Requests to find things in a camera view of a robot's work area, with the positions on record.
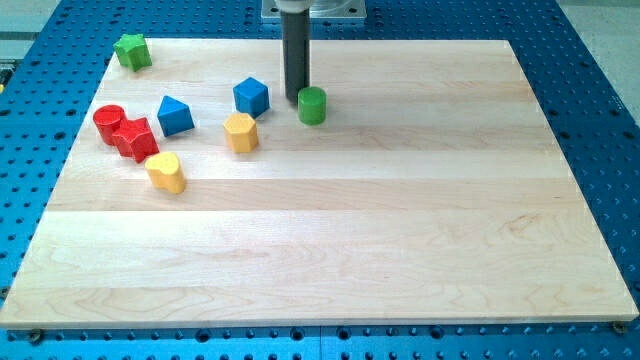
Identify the left board corner screw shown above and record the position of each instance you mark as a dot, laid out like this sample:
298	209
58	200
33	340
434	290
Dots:
34	336

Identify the yellow hexagon block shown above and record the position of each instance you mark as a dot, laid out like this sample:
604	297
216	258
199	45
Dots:
241	133

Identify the blue triangular prism block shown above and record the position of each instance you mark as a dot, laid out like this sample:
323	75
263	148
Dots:
174	116

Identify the red cylinder block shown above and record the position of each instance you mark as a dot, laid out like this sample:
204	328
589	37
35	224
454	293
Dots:
107	120

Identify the yellow heart block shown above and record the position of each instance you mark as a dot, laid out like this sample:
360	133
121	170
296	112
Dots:
165	172

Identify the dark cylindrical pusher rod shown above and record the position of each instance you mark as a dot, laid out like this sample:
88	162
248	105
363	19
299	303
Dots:
296	52

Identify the light wooden board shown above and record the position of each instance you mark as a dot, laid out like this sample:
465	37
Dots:
434	192

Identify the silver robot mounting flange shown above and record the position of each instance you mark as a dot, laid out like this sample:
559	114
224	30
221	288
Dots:
339	10

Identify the board corner screw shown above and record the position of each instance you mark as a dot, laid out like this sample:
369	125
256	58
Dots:
34	336
619	327

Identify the blue cube block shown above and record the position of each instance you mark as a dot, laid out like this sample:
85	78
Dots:
251	97

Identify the green star block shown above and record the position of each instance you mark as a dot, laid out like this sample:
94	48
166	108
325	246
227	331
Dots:
132	51

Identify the green cylinder block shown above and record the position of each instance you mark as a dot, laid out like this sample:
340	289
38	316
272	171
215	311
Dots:
312	105

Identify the right board corner screw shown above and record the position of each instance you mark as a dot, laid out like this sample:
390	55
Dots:
619	327

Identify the red star block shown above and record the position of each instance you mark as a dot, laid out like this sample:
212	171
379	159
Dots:
135	139

